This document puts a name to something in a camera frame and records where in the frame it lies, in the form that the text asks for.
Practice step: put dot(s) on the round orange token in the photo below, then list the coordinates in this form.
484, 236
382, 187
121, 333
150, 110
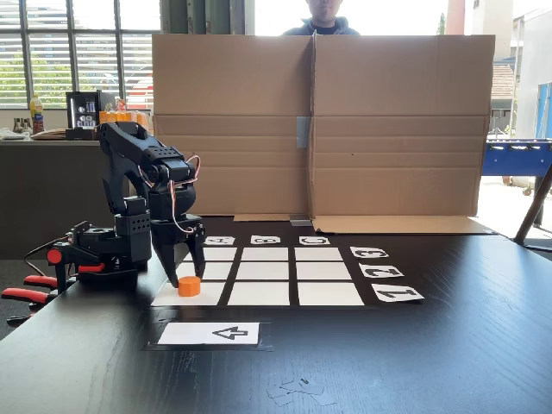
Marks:
190, 288

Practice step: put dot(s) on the white grid with black tape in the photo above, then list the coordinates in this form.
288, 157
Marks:
263, 276

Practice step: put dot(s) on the paper label letter A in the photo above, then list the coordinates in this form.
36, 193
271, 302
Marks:
220, 240

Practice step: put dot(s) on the paper label letter B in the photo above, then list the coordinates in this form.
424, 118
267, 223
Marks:
265, 240

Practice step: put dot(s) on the white arrow paper sheet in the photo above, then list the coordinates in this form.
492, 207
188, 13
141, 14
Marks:
190, 334

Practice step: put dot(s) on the orange drink pack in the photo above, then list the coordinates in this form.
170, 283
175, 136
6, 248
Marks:
127, 115

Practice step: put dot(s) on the red black clamp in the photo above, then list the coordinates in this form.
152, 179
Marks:
60, 259

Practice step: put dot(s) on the paper label letter C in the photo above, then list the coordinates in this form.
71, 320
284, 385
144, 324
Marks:
315, 240

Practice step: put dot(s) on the grey counter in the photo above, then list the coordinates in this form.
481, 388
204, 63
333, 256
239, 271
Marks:
47, 194

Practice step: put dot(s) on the black mini fridge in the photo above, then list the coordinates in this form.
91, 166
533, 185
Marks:
82, 114

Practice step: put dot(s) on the yellow drink bottle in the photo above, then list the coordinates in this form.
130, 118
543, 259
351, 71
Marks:
36, 114

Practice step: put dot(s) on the small glass bottles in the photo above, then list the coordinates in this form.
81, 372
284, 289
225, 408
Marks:
21, 126

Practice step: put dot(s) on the paper label number 3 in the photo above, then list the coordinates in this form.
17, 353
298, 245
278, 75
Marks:
369, 252

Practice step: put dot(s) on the clear tape scrap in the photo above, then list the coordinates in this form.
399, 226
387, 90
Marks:
302, 390

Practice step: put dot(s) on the window with blinds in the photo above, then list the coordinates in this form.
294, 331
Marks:
77, 52

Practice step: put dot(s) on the paper label number 2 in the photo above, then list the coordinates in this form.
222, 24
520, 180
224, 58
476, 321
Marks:
381, 271

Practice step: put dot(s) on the paper label number 1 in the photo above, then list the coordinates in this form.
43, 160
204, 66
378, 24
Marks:
397, 293

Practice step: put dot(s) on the brown cardboard screen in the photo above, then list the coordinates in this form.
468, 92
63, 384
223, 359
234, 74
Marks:
388, 129

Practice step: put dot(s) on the person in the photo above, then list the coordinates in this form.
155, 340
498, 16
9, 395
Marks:
321, 21

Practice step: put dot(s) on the blue foosball table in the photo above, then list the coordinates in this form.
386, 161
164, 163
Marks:
517, 157

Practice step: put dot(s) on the dark slanted table leg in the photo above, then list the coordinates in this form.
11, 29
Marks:
532, 207

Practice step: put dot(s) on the grey duct tape strip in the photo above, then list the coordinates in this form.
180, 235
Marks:
300, 221
303, 131

